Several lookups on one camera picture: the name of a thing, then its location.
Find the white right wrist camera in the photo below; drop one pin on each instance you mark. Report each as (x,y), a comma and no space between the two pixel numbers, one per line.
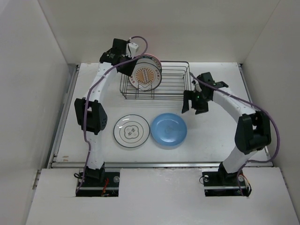
(197,87)

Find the orange sunburst plate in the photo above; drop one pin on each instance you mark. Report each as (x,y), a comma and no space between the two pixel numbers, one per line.
(145,77)

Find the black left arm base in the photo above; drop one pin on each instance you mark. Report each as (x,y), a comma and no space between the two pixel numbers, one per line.
(106,184)

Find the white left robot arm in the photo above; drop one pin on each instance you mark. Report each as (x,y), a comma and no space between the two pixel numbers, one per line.
(90,113)

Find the pink plate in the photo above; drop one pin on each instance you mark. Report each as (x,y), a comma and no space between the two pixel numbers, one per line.
(150,58)

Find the white plate black rim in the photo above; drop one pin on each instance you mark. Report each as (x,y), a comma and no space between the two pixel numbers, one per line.
(131,131)

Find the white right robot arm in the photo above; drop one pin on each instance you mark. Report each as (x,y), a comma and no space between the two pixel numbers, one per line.
(253,124)

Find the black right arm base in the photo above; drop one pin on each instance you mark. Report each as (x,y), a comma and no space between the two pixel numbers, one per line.
(215,186)

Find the teal rim lettered plate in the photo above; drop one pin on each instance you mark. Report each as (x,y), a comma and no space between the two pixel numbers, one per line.
(159,66)

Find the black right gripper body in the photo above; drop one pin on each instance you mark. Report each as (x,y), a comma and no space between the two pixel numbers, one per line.
(198,97)

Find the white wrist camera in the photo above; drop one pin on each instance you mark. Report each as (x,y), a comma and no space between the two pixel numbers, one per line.
(197,87)
(131,49)

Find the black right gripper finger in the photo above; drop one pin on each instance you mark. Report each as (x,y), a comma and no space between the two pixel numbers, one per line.
(201,107)
(186,97)

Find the metal wire dish rack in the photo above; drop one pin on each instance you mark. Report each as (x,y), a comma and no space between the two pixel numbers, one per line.
(175,80)

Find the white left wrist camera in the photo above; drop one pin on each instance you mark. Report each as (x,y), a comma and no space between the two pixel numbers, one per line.
(131,49)

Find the blue plate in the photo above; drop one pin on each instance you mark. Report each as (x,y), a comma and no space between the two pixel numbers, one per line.
(169,129)

